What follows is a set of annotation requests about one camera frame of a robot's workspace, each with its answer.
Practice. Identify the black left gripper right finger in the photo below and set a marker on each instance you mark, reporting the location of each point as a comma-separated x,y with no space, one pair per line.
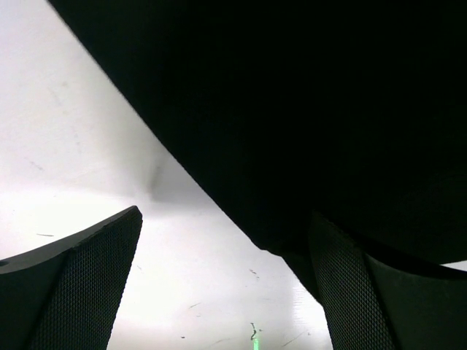
377,298

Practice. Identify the black skirt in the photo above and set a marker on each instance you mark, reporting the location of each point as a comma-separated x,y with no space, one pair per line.
354,109

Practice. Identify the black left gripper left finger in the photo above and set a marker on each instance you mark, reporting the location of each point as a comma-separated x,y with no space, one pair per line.
65,294

